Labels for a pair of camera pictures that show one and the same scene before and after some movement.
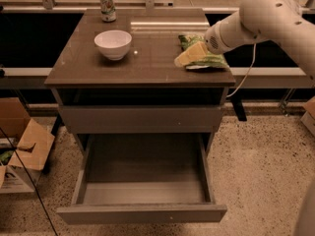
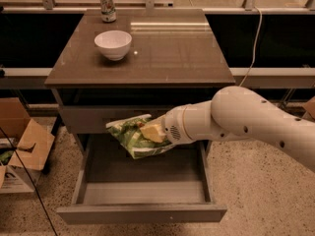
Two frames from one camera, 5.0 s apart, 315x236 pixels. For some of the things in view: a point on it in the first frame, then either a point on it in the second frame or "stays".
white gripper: x=212 y=43 → x=173 y=123
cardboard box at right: x=308 y=119 stays
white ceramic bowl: x=114 y=44 stays
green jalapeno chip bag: x=209 y=61 → x=128 y=132
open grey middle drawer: x=143 y=178 stays
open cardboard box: x=31 y=143 stays
